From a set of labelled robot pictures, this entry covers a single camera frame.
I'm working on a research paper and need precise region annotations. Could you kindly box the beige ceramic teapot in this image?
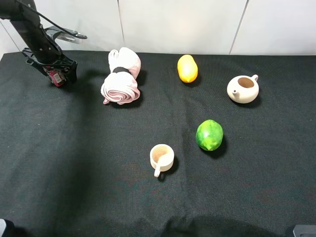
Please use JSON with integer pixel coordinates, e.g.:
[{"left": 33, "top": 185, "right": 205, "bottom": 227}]
[{"left": 227, "top": 75, "right": 259, "bottom": 104}]

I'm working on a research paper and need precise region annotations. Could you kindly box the green papaya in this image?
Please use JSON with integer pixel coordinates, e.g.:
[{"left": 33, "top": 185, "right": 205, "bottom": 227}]
[{"left": 196, "top": 119, "right": 224, "bottom": 151}]

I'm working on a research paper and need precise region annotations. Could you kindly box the grey base corner right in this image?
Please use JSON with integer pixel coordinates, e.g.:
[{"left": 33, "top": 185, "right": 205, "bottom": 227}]
[{"left": 285, "top": 225, "right": 316, "bottom": 237}]

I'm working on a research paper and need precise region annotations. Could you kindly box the grey base corner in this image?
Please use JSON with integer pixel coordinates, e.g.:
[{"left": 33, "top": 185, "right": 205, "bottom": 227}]
[
  {"left": 285, "top": 225, "right": 316, "bottom": 237},
  {"left": 0, "top": 219, "right": 15, "bottom": 237}
]

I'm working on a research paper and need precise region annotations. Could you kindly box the grey base corner left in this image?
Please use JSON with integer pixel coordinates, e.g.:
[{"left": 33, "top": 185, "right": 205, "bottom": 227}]
[{"left": 0, "top": 219, "right": 15, "bottom": 237}]

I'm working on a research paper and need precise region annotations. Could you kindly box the black tablecloth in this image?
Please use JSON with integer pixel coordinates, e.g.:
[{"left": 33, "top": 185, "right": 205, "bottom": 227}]
[{"left": 0, "top": 51, "right": 316, "bottom": 237}]

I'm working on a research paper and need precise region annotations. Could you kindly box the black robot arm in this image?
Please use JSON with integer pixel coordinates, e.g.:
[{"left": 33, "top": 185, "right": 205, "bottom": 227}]
[{"left": 0, "top": 0, "right": 87, "bottom": 87}]

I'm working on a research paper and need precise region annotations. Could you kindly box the rolled pink towel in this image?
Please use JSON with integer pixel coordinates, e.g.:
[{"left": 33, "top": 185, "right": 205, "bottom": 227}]
[{"left": 101, "top": 47, "right": 141, "bottom": 105}]

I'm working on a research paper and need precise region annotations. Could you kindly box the red black tin box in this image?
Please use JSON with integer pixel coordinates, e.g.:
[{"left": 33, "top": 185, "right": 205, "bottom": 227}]
[{"left": 44, "top": 67, "right": 66, "bottom": 87}]

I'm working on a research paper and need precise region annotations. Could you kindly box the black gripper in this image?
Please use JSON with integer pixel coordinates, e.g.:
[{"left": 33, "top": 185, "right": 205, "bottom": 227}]
[{"left": 21, "top": 46, "right": 78, "bottom": 83}]

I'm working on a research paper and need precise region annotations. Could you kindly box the orange yellow papaya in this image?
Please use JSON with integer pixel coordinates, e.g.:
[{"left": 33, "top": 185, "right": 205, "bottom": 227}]
[{"left": 177, "top": 54, "right": 198, "bottom": 83}]

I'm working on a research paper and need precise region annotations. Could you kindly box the beige cup with handle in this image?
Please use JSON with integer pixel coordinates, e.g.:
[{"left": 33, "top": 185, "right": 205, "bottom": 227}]
[{"left": 150, "top": 144, "right": 175, "bottom": 178}]

